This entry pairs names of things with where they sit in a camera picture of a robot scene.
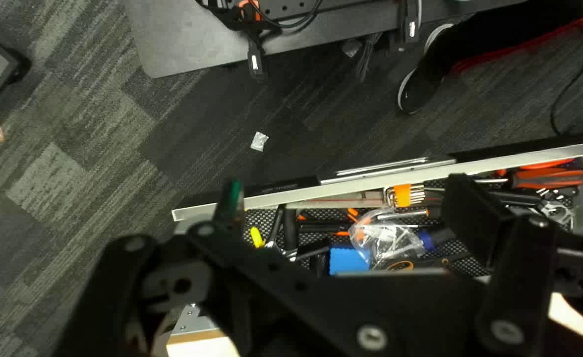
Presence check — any grey metal tool drawer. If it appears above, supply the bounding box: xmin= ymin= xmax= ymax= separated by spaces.
xmin=170 ymin=136 xmax=583 ymax=273

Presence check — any green handled screwdriver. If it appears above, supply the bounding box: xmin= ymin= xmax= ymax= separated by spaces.
xmin=213 ymin=180 xmax=243 ymax=228

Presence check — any blue box in drawer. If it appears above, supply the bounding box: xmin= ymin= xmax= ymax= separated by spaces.
xmin=328 ymin=245 xmax=368 ymax=275

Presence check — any white paper scrap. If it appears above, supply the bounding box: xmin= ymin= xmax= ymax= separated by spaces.
xmin=249 ymin=130 xmax=269 ymax=152

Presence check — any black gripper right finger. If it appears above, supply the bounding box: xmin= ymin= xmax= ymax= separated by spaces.
xmin=441 ymin=174 xmax=557 ymax=357

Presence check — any orange handled screwdriver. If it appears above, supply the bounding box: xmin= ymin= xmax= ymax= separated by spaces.
xmin=495 ymin=160 xmax=583 ymax=190

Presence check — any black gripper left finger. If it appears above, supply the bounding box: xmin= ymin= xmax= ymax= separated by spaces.
xmin=53 ymin=232 xmax=251 ymax=357

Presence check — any clear plastic bag of parts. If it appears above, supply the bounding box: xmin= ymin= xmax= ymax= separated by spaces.
xmin=346 ymin=222 xmax=426 ymax=267

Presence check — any black and white shoe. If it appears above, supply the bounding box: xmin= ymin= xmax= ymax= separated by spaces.
xmin=394 ymin=19 xmax=465 ymax=115

